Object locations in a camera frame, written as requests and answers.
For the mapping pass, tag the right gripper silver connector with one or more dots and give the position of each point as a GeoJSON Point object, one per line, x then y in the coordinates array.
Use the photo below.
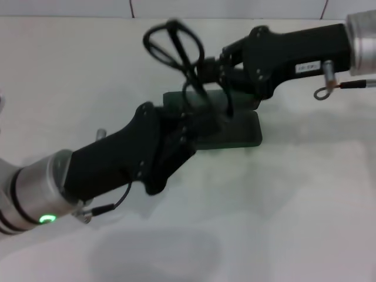
{"type": "Point", "coordinates": [329, 72]}

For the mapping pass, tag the green glasses case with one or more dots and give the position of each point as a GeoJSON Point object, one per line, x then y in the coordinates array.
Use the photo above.
{"type": "Point", "coordinates": [241, 132]}

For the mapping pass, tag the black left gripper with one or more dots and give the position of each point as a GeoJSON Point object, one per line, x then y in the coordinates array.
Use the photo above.
{"type": "Point", "coordinates": [117, 158]}

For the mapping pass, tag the gripper silver connector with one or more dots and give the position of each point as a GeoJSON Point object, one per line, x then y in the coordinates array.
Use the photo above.
{"type": "Point", "coordinates": [329, 72]}
{"type": "Point", "coordinates": [102, 134]}

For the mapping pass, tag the black glasses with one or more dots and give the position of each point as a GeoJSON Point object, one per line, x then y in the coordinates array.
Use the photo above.
{"type": "Point", "coordinates": [179, 47]}

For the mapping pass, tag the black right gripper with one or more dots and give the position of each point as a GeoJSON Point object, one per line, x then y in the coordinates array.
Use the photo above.
{"type": "Point", "coordinates": [293, 53]}

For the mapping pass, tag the left gripper silver connector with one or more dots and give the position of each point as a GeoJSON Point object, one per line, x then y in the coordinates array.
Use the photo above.
{"type": "Point", "coordinates": [102, 134]}

